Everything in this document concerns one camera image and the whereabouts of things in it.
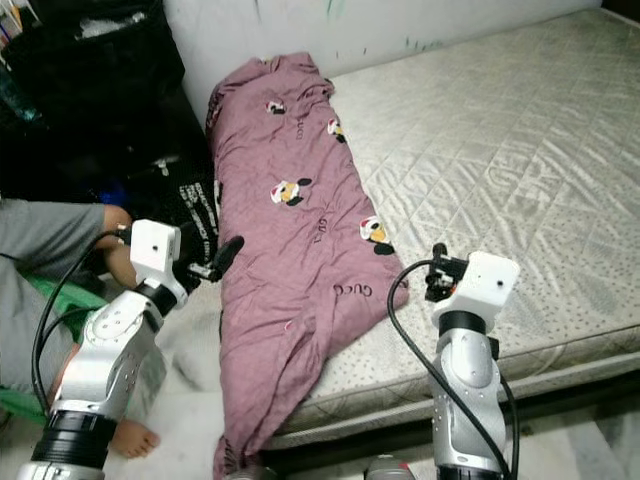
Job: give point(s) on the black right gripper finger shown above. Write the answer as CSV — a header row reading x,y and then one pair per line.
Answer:
x,y
439,254

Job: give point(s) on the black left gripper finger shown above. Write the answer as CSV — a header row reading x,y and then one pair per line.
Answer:
x,y
228,252

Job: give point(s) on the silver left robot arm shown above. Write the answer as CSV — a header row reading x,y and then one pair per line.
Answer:
x,y
110,355

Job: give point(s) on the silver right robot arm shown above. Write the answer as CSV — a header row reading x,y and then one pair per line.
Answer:
x,y
470,370

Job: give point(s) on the black bag with white print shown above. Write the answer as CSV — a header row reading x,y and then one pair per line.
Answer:
x,y
195,205

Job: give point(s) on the purple printed blanket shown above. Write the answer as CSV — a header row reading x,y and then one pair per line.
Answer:
x,y
300,250

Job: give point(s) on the white quilted mattress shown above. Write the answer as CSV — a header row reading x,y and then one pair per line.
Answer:
x,y
490,160

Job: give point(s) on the green cushion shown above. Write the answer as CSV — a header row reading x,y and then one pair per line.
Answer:
x,y
65,300

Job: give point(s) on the person in grey shorts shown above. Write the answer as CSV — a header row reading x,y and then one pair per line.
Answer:
x,y
40,240

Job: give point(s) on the silver right robot leg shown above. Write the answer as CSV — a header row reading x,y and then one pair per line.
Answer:
x,y
390,470

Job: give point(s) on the large black bag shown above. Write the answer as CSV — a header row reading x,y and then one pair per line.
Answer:
x,y
100,90

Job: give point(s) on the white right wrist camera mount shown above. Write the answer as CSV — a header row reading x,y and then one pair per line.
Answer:
x,y
490,283

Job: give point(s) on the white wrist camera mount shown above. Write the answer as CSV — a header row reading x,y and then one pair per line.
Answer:
x,y
490,283
155,248

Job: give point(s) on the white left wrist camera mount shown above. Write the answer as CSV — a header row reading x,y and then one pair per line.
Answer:
x,y
155,248

